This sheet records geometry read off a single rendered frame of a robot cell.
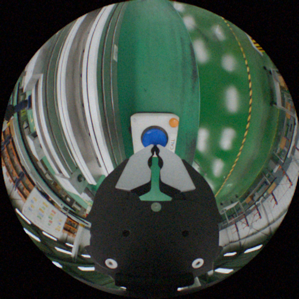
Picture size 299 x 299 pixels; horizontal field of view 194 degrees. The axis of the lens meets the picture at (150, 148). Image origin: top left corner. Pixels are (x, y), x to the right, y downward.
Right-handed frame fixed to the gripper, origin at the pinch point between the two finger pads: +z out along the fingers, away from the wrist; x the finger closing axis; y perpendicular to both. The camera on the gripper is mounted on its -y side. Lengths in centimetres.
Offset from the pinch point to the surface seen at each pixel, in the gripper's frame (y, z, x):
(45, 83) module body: -17.1, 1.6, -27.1
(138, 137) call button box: -0.2, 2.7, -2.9
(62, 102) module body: -8.6, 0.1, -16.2
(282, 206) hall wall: 262, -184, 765
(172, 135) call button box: -0.7, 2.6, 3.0
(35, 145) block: -0.4, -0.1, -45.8
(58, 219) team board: 231, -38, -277
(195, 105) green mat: -6.2, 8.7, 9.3
